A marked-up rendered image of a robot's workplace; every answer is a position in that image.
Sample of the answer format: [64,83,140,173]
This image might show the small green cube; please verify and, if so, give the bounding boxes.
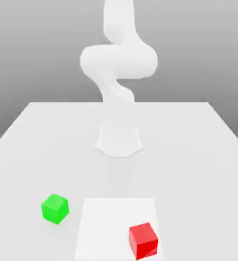
[41,193,70,225]

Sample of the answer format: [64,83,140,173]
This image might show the small red cube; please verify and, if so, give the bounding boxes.
[128,222,159,261]

